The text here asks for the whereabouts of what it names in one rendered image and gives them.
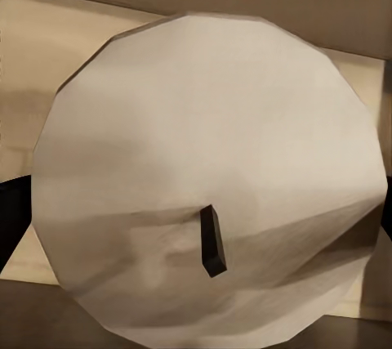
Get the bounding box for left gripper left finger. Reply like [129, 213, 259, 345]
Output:
[0, 174, 32, 273]

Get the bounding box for pillar candle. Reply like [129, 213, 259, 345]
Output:
[31, 11, 388, 349]

